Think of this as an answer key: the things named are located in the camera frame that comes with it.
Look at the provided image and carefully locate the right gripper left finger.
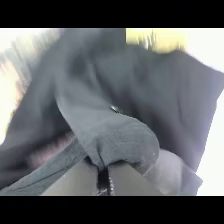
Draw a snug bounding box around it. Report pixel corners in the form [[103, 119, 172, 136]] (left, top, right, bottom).
[[41, 158, 100, 197]]

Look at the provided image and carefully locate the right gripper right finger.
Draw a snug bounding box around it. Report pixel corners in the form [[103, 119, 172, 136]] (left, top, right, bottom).
[[107, 160, 164, 197]]

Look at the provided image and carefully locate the dark grey garment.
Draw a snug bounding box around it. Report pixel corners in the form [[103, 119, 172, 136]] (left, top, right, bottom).
[[0, 28, 224, 197]]

